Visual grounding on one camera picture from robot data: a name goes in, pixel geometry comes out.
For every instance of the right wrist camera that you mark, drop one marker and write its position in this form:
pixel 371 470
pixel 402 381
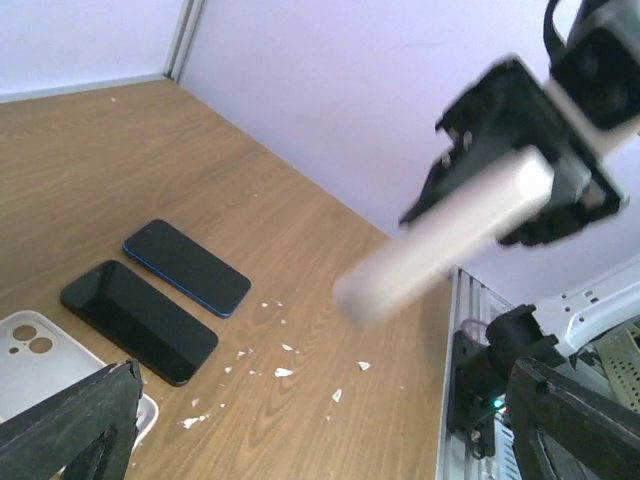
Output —
pixel 594 71

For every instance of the green perforated basket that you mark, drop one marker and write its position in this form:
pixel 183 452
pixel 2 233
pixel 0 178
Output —
pixel 619 355

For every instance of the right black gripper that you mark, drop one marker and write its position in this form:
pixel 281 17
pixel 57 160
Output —
pixel 505 112

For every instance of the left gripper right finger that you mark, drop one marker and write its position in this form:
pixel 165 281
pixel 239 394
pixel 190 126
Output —
pixel 563 429

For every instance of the beige phone case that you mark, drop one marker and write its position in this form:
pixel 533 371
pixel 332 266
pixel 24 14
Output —
pixel 38 360

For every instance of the right aluminium corner post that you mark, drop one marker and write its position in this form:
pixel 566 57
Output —
pixel 182 39

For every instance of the blue smartphone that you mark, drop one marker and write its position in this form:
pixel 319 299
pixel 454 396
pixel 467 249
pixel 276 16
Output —
pixel 187 266

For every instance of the black smartphone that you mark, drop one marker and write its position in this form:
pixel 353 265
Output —
pixel 140 320

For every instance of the aluminium rail frame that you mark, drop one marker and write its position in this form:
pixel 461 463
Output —
pixel 473 307

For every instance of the beige phone with ring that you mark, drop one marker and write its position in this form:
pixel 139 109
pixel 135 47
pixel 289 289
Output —
pixel 490 205

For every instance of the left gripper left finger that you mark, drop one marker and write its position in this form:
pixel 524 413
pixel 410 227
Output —
pixel 86 431

